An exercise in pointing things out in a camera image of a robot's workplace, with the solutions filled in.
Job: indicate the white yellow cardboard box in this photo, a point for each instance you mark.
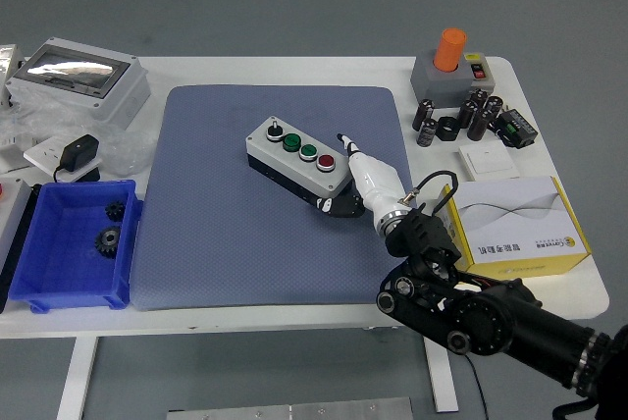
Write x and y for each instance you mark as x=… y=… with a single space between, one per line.
x=515 y=214

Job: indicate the white wall switch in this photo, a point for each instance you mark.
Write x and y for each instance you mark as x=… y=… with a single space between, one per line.
x=490 y=160

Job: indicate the white table leg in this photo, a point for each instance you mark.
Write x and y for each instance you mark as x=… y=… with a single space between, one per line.
x=444 y=385
x=76 y=381

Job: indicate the orange cylinder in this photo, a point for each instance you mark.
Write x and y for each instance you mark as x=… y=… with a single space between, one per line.
x=450 y=49

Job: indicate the black power adapter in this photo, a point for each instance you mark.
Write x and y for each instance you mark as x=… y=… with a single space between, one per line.
x=78 y=150

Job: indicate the clear plastic bag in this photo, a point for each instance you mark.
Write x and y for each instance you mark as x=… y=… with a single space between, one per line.
x=122 y=150

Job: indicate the large black gear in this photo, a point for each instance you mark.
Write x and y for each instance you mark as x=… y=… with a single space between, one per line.
x=108 y=242

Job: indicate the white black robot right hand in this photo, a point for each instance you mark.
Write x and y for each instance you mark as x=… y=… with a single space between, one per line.
x=375 y=182

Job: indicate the silver metal plate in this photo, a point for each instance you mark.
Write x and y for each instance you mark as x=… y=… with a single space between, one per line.
x=294 y=411

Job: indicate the black cylindrical capacitor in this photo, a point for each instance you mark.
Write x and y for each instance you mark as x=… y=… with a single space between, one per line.
x=493 y=107
x=423 y=115
x=479 y=124
x=427 y=133
x=479 y=97
x=467 y=114

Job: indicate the blue plastic bin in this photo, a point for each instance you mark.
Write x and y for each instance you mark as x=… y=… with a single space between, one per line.
x=64 y=224

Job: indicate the grey-blue fabric mat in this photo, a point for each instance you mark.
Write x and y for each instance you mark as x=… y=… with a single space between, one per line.
x=221 y=243

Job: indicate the grey four-button control box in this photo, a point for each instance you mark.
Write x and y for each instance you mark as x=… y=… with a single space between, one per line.
x=294 y=165

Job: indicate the grey push-button switch box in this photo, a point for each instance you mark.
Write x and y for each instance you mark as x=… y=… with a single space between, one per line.
x=480 y=71

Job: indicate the silver white device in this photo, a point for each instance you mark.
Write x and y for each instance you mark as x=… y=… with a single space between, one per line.
x=9 y=64

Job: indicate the black module with green terminal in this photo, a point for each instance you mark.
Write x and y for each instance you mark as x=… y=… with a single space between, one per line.
x=517 y=126

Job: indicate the white wall socket plate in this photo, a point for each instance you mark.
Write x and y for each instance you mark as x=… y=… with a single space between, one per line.
x=41 y=152

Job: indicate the grey enclosure with clear window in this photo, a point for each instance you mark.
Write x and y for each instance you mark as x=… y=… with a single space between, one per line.
x=118 y=101

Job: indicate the small black gear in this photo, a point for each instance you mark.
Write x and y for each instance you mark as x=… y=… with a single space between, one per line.
x=115 y=211

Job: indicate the grey block holder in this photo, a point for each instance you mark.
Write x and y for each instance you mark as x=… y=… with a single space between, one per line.
x=436 y=86

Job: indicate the black hex nut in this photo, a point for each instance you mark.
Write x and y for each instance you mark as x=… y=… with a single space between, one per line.
x=441 y=129

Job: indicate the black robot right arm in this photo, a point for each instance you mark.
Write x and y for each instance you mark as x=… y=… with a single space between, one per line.
x=490 y=317

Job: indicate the grey box with red button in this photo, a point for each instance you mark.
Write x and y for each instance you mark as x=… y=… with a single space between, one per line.
x=12 y=214

